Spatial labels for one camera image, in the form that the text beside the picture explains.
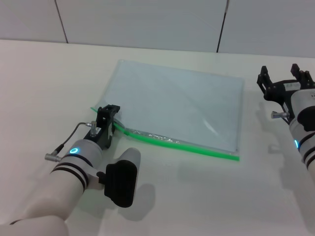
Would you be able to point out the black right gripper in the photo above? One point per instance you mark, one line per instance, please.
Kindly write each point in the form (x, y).
(278, 91)

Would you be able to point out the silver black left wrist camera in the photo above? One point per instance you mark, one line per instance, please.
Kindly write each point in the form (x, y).
(120, 179)

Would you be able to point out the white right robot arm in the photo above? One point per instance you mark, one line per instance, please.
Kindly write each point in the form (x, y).
(305, 145)

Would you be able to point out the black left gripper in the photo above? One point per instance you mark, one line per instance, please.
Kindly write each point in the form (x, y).
(103, 135)

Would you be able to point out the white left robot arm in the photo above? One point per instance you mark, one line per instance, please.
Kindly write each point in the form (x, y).
(61, 182)

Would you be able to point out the clear document bag green zipper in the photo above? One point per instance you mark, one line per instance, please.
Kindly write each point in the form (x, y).
(177, 103)

